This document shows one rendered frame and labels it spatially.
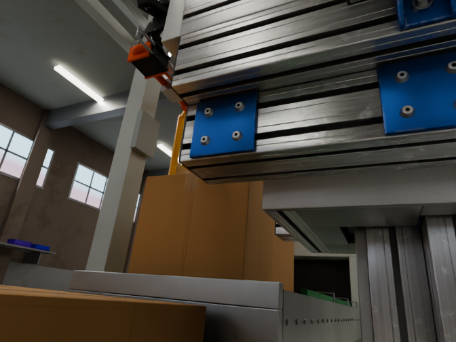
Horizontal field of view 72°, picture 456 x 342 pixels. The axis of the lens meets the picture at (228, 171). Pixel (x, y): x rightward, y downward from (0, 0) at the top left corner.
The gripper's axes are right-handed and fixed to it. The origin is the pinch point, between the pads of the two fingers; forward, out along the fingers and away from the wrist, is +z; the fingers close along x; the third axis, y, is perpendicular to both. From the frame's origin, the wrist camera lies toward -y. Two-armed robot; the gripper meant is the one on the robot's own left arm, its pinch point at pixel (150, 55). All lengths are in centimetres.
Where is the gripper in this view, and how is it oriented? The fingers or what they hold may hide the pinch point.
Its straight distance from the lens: 99.1
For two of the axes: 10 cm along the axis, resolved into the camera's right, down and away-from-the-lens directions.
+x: -9.1, 0.9, 4.2
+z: -0.9, 9.2, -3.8
